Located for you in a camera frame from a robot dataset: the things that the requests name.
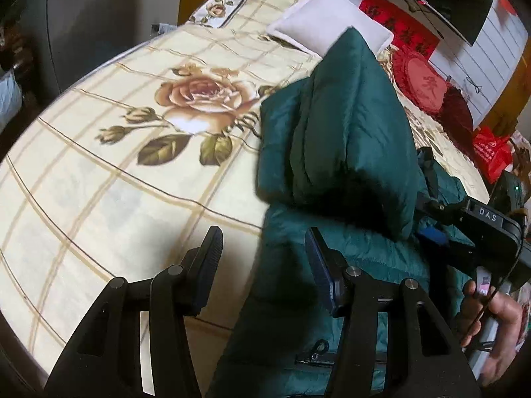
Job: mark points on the red plastic bag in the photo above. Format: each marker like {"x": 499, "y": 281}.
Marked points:
{"x": 491, "y": 153}

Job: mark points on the floral checked pillow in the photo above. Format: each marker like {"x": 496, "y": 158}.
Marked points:
{"x": 257, "y": 0}

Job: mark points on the floral checked bed sheet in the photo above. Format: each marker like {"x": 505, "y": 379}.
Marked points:
{"x": 124, "y": 199}

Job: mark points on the dark green down jacket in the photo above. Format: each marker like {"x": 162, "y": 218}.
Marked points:
{"x": 340, "y": 132}

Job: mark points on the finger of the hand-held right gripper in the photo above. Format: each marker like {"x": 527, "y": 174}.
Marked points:
{"x": 433, "y": 199}
{"x": 433, "y": 237}

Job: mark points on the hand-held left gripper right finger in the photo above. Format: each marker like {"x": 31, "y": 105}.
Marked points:
{"x": 322, "y": 258}

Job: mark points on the red heart-shaped cushion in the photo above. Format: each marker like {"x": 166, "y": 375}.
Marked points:
{"x": 423, "y": 83}

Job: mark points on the black wall television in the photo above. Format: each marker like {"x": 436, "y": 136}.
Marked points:
{"x": 454, "y": 0}

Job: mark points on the white pillow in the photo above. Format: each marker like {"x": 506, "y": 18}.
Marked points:
{"x": 325, "y": 18}

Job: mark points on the dark red cushion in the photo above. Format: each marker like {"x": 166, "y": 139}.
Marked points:
{"x": 458, "y": 110}

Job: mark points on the white wall socket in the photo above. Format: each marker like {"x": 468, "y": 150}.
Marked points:
{"x": 162, "y": 28}

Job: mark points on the grey wardrobe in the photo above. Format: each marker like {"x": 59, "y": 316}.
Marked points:
{"x": 99, "y": 20}

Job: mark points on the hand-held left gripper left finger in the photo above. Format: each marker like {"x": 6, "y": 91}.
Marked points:
{"x": 208, "y": 264}

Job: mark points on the person's right hand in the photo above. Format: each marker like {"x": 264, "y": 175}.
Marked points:
{"x": 504, "y": 331}

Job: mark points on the red wall banner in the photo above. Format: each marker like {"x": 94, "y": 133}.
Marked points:
{"x": 388, "y": 18}

